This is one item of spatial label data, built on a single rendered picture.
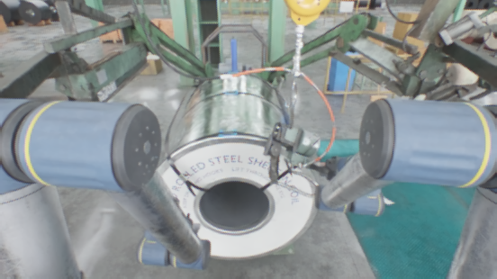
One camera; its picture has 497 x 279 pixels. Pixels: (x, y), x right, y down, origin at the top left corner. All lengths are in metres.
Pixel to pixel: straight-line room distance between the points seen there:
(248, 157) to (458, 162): 1.25
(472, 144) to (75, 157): 0.59
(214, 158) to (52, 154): 1.23
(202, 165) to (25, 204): 1.16
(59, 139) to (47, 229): 0.26
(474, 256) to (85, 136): 0.72
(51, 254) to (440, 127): 0.76
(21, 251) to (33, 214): 0.07
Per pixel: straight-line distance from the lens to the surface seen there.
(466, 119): 0.52
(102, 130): 0.42
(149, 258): 1.14
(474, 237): 0.68
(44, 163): 0.49
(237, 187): 2.41
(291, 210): 1.94
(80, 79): 1.25
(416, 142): 0.47
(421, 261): 2.98
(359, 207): 1.20
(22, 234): 0.66
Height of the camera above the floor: 2.15
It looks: 28 degrees down
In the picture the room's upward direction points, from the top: straight up
